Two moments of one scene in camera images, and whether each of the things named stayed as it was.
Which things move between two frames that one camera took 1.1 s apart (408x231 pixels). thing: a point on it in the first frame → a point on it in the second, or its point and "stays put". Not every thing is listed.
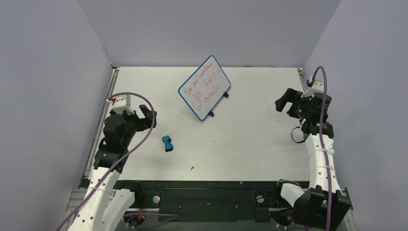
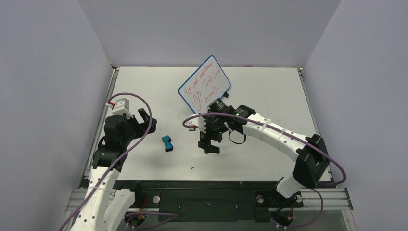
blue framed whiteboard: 203,90 stays put
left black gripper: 145,123 stays put
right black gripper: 293,104 → 210,136
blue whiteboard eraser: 168,145 stays put
